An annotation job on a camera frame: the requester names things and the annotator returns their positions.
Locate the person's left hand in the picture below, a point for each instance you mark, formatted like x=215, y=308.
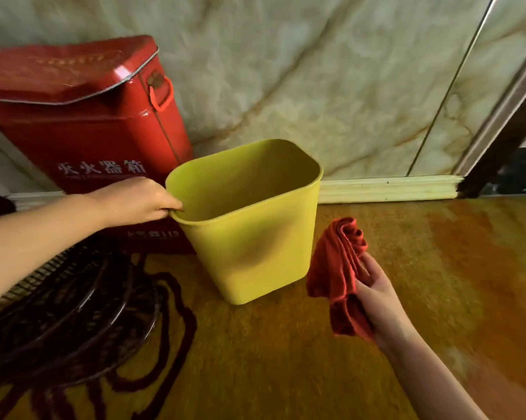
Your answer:
x=131, y=201

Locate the person's right hand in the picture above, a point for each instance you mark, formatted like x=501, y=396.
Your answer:
x=383, y=301

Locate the person's right thumb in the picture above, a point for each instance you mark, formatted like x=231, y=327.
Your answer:
x=370, y=269

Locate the person's left thumb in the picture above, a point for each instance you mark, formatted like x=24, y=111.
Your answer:
x=172, y=203

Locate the red cloth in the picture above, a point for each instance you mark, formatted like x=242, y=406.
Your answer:
x=337, y=275

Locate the yellow plastic waste bin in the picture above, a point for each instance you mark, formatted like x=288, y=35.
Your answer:
x=249, y=218

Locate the person's right forearm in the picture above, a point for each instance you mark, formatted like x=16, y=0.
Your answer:
x=429, y=380

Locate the person's left forearm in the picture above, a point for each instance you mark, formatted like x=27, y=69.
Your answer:
x=31, y=247

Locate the pale skirting board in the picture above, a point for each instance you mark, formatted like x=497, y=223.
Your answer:
x=376, y=188

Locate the red metal box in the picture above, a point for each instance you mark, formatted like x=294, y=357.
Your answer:
x=83, y=122

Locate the black fan grille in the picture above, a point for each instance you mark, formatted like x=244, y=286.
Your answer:
x=57, y=310

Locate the dark door frame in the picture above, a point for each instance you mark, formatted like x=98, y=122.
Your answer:
x=505, y=139

